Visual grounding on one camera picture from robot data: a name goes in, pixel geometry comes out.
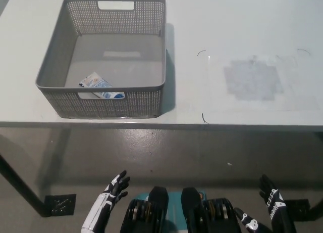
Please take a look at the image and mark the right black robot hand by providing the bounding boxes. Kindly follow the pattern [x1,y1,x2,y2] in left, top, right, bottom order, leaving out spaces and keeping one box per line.
[233,174,297,233]

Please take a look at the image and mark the white shampoo tube blue cap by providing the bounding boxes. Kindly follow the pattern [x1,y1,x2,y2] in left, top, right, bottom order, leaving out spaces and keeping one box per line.
[77,71,126,100]

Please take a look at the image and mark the grey perforated plastic basket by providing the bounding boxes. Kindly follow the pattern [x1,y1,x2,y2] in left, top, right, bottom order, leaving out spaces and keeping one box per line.
[34,0,167,119]

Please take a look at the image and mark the black table leg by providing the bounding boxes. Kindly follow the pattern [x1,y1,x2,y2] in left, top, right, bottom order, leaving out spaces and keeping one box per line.
[0,154,51,217]
[310,195,323,214]

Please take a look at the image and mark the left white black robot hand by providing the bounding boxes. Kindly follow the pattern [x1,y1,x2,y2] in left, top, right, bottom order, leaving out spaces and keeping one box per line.
[80,170,131,233]

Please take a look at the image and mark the black teal robot body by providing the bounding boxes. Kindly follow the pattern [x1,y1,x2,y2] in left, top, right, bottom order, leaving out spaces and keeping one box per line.
[120,186,240,233]

